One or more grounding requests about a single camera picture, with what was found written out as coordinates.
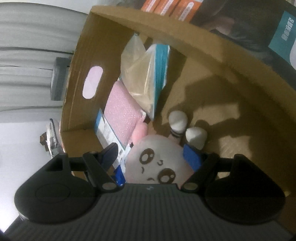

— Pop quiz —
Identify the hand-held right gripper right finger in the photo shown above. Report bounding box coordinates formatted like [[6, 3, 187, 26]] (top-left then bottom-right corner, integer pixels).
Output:
[[180, 144, 257, 192]]

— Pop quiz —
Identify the white pink plush toy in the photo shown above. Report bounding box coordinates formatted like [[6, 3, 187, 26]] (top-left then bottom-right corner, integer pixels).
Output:
[[124, 111, 207, 184]]

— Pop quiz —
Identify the brown cardboard box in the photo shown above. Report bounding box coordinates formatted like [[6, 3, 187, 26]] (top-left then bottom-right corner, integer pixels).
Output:
[[59, 6, 296, 197]]

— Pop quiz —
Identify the clear bag with beige filling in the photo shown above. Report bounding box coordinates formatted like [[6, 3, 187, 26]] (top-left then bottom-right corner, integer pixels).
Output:
[[120, 34, 158, 116]]

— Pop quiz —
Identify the blue white flat packet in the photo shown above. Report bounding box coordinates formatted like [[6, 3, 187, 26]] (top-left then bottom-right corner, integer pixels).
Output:
[[94, 108, 130, 167]]

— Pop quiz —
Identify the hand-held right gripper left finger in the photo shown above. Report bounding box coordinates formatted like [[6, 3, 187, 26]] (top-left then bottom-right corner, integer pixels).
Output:
[[45, 142, 121, 192]]

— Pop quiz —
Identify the blue white soft packet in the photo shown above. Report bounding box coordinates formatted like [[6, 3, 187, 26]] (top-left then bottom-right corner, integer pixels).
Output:
[[114, 166, 126, 187]]

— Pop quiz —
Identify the grey storage box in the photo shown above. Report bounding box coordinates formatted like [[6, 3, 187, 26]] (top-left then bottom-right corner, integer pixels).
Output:
[[51, 57, 71, 101]]

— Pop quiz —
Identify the dark teal printed box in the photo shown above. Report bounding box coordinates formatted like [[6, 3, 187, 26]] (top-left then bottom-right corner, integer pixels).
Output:
[[192, 0, 296, 77]]

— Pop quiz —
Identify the white curtain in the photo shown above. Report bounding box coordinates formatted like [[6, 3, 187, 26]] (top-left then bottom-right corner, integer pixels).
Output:
[[0, 5, 88, 114]]

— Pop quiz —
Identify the pink packet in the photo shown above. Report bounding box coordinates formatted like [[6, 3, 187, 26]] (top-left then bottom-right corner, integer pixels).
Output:
[[104, 81, 146, 145]]

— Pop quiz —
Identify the clear plastic bag pile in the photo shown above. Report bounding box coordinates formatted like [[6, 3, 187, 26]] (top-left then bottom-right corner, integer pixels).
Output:
[[39, 118, 65, 158]]

